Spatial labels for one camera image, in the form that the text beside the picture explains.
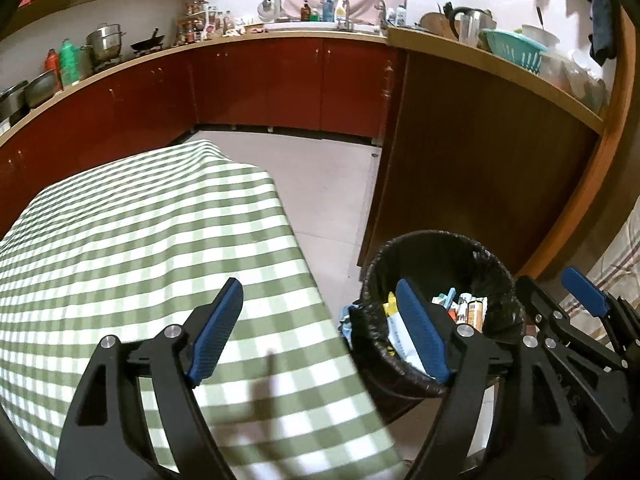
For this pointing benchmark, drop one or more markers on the wooden bar counter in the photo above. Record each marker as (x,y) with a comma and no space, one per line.
(475,135)

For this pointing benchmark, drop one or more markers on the gas stove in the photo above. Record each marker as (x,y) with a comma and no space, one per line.
(120,60)

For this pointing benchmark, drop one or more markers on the dark metal bowl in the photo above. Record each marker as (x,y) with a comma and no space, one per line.
(40,89)

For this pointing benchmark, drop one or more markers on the blue bottle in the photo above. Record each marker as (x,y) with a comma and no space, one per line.
(328,11)

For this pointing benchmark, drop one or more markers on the light blue plastic bag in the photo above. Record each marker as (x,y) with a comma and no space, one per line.
(346,319)

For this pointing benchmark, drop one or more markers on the red thermos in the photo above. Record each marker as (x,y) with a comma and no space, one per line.
(51,67)

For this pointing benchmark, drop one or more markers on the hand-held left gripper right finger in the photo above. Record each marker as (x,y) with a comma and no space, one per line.
(422,330)

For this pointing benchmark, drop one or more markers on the green thermos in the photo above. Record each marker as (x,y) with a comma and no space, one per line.
(69,62)

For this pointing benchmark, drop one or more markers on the red base cabinets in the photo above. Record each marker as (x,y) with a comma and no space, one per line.
(275,85)

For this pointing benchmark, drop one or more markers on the discarded packets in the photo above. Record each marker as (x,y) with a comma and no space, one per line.
(402,337)

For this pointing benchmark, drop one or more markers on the striped beige cloth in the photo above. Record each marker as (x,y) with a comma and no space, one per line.
(625,255)

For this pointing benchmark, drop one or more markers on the steel steamer pot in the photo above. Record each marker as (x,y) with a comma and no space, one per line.
(105,42)

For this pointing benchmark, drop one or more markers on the brown glass bottle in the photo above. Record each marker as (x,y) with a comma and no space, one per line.
(305,12)

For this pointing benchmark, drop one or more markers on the clear glass cup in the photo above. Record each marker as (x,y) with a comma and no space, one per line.
(469,30)

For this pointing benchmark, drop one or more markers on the black trash bin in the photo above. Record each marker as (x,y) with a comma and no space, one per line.
(440,255)

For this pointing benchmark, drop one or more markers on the green white checked tablecloth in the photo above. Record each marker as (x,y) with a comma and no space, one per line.
(150,235)

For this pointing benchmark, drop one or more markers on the black cooking pot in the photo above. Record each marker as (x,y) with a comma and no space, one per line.
(12,102)

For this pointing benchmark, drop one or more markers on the dark hanging cloth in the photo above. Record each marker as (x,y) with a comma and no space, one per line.
(602,25)

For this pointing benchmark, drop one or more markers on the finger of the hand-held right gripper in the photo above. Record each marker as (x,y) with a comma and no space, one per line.
(545,310)
(582,292)

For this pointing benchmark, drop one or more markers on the small chrome faucet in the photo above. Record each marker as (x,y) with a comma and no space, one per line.
(382,12)

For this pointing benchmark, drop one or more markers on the clear plastic containers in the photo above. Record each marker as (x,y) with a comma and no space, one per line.
(575,80)

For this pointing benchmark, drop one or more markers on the brown bottle black cap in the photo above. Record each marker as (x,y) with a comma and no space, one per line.
(477,312)

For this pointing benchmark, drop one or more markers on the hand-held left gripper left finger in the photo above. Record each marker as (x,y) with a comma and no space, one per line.
(215,335)

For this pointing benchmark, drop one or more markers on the teal plastic basket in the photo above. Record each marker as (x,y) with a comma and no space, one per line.
(515,50)

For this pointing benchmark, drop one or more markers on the white teal tube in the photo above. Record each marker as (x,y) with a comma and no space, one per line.
(445,299)

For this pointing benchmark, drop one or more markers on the black wok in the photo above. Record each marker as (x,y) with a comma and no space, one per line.
(147,44)

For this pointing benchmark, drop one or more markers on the tall chrome faucet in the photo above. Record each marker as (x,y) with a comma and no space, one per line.
(348,12)

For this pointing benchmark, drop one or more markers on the white bowl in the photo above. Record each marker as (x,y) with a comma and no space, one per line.
(540,35)

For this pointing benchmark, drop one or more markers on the yellow wrapper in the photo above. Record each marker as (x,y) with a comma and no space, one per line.
(391,306)

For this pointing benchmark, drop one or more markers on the wooden cutting board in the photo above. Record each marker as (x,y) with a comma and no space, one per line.
(435,25)

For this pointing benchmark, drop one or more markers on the spice rack with bottles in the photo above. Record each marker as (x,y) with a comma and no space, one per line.
(192,25)

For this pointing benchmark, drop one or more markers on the yellow dish soap bottle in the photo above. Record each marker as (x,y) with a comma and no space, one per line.
(340,14)

